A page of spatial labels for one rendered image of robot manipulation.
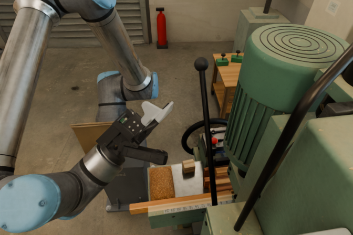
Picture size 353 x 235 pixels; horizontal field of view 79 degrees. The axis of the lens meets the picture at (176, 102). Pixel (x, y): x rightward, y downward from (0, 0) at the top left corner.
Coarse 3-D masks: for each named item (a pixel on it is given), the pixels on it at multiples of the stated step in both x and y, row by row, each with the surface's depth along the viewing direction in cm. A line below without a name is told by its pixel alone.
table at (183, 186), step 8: (200, 160) 93; (176, 168) 86; (200, 168) 86; (176, 176) 84; (184, 176) 84; (192, 176) 84; (200, 176) 84; (176, 184) 81; (184, 184) 81; (192, 184) 81; (200, 184) 81; (176, 192) 79; (184, 192) 79; (192, 192) 79; (200, 192) 79; (208, 192) 79; (200, 216) 74; (152, 224) 72; (160, 224) 73; (168, 224) 74; (176, 224) 76
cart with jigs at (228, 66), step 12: (216, 60) 211; (228, 60) 209; (240, 60) 213; (216, 72) 238; (228, 72) 202; (216, 84) 246; (228, 84) 189; (216, 96) 232; (228, 96) 197; (228, 108) 217
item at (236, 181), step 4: (232, 164) 69; (228, 168) 72; (232, 168) 68; (236, 168) 67; (228, 172) 72; (232, 172) 68; (236, 172) 67; (232, 176) 69; (236, 176) 66; (240, 176) 66; (232, 180) 69; (236, 180) 65; (240, 180) 64; (232, 184) 69; (236, 184) 66; (240, 184) 64; (236, 188) 66; (236, 192) 66
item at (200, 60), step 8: (200, 64) 50; (208, 64) 51; (200, 72) 51; (200, 80) 51; (208, 112) 51; (208, 120) 51; (208, 128) 51; (208, 136) 51; (208, 144) 51; (208, 152) 51; (208, 160) 51; (216, 200) 51
